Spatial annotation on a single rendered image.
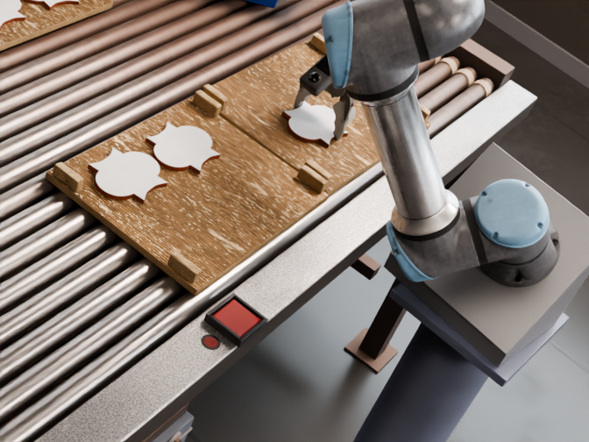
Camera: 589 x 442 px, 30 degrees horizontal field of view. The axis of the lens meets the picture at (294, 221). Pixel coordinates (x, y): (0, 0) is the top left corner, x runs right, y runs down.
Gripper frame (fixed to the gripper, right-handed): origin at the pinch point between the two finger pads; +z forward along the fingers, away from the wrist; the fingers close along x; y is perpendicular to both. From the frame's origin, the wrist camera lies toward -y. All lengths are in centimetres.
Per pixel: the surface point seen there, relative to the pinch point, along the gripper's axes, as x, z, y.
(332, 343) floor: -10, 94, 48
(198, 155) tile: 6.2, -0.4, -30.5
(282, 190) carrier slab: -8.9, 0.7, -22.6
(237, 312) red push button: -23, 1, -54
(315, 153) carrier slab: -5.5, 0.7, -7.2
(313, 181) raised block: -11.6, -0.9, -16.9
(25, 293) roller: 1, 4, -77
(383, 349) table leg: -23, 91, 56
